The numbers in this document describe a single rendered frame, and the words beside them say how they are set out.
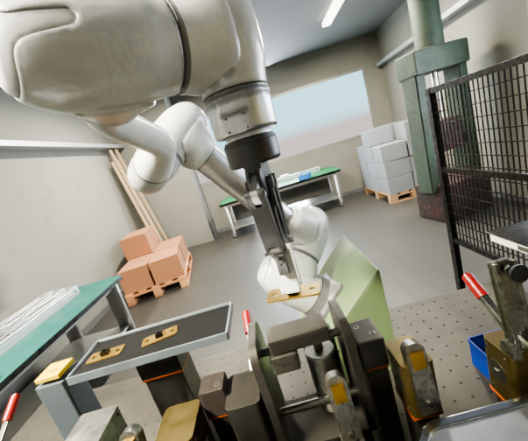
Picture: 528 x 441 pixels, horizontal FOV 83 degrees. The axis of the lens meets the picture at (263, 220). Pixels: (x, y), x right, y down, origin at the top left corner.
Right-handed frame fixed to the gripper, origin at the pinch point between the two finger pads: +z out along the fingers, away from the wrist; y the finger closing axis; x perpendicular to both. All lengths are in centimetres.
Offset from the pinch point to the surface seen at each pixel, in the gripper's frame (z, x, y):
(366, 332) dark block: 20.3, 9.3, -10.1
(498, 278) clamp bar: 12.9, 32.1, -9.4
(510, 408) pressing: 32.0, 28.5, -2.6
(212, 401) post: 24.8, -22.0, -1.9
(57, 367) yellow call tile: 17, -63, -8
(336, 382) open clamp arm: 23.1, 2.5, -1.6
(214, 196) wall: 42, -244, -588
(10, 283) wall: 33, -311, -177
